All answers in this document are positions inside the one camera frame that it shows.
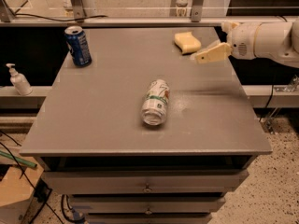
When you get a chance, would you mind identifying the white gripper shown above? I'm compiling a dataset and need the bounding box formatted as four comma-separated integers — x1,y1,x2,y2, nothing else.
195,21,261,63

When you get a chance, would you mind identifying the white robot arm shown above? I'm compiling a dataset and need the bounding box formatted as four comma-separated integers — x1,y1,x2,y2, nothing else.
193,21,299,68

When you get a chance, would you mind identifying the yellow sponge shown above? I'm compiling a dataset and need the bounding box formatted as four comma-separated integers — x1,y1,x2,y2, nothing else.
174,32,201,54

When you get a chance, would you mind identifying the white green soda can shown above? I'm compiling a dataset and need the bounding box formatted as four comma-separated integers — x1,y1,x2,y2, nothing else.
141,79,170,126

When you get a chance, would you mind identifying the grey drawer cabinet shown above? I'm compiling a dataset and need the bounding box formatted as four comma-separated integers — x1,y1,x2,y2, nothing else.
21,28,271,224

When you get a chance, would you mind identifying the blue soda can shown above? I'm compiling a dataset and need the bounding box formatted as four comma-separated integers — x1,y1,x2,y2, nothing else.
64,26,92,67

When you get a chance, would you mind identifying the white pump bottle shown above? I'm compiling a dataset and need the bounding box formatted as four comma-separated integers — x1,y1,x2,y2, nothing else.
6,63,32,96

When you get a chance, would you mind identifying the green rod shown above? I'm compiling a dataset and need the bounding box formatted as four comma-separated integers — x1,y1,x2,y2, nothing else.
0,150,37,169

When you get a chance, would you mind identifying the cardboard box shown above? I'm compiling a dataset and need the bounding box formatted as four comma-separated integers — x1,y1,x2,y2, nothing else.
0,165,43,224

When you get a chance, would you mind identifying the right metal bracket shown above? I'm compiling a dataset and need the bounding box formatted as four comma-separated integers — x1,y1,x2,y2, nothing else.
191,0,204,22

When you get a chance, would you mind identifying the metal bracket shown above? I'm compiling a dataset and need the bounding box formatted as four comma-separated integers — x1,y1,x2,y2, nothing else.
70,0,85,20
191,0,204,22

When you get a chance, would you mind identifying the left metal bracket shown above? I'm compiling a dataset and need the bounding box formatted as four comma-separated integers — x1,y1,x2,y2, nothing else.
70,0,85,20

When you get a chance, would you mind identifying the black cable on shelf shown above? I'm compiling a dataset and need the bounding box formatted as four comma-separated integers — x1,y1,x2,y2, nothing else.
12,12,108,22

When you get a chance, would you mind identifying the black floor cable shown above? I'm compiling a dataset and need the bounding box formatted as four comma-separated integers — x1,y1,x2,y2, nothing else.
0,131,64,224

